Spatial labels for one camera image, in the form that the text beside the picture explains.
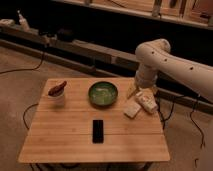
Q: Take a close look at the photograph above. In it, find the long wooden bench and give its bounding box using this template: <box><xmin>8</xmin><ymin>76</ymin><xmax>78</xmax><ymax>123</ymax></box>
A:
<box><xmin>0</xmin><ymin>25</ymin><xmax>213</xmax><ymax>114</ymax></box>

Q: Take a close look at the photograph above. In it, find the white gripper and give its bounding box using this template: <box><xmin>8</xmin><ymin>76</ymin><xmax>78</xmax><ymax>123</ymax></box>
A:
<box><xmin>126</xmin><ymin>70</ymin><xmax>157</xmax><ymax>99</ymax></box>

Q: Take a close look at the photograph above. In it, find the white spray bottle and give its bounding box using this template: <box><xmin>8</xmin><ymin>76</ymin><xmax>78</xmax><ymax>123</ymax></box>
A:
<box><xmin>17</xmin><ymin>11</ymin><xmax>30</xmax><ymax>31</ymax></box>

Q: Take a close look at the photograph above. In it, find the white lotion bottle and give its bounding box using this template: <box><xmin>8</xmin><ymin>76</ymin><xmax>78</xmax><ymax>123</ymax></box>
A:
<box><xmin>135</xmin><ymin>92</ymin><xmax>158</xmax><ymax>114</ymax></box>

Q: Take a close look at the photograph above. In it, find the black floor cable left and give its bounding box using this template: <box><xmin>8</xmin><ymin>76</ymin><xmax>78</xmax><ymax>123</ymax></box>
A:
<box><xmin>0</xmin><ymin>43</ymin><xmax>48</xmax><ymax>75</ymax></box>

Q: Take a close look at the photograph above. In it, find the green ceramic bowl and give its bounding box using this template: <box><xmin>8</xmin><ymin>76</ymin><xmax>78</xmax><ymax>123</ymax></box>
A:
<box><xmin>88</xmin><ymin>81</ymin><xmax>118</xmax><ymax>106</ymax></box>

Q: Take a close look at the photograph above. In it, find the white cup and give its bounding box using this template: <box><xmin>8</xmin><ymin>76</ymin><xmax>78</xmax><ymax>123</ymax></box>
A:
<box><xmin>48</xmin><ymin>90</ymin><xmax>65</xmax><ymax>107</ymax></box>

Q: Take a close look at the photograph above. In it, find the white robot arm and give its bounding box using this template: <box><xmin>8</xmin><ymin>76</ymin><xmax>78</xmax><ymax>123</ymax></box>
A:
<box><xmin>134</xmin><ymin>39</ymin><xmax>213</xmax><ymax>103</ymax></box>

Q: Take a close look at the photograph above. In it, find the cream sponge block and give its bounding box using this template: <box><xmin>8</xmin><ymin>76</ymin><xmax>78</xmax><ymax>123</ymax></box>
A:
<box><xmin>124</xmin><ymin>101</ymin><xmax>141</xmax><ymax>118</ymax></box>

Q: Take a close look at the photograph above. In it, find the black round device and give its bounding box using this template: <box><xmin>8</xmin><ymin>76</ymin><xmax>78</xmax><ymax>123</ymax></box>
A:
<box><xmin>57</xmin><ymin>29</ymin><xmax>74</xmax><ymax>42</ymax></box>

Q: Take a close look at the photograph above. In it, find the red-brown object in cup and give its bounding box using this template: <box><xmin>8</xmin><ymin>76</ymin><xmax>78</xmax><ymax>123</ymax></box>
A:
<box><xmin>48</xmin><ymin>81</ymin><xmax>67</xmax><ymax>96</ymax></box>

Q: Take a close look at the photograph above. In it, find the black cable right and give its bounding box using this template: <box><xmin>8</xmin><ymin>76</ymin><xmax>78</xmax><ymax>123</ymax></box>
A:
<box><xmin>156</xmin><ymin>93</ymin><xmax>206</xmax><ymax>168</ymax></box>

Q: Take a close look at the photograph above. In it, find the black smartphone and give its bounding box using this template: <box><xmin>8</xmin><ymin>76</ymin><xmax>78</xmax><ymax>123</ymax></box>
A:
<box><xmin>92</xmin><ymin>120</ymin><xmax>104</xmax><ymax>143</ymax></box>

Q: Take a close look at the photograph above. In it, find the black cable under table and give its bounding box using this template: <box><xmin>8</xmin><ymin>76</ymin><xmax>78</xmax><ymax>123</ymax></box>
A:
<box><xmin>22</xmin><ymin>102</ymin><xmax>40</xmax><ymax>130</ymax></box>

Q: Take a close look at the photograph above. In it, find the wooden table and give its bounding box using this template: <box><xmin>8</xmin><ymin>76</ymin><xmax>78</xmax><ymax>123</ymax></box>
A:
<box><xmin>18</xmin><ymin>78</ymin><xmax>170</xmax><ymax>163</ymax></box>

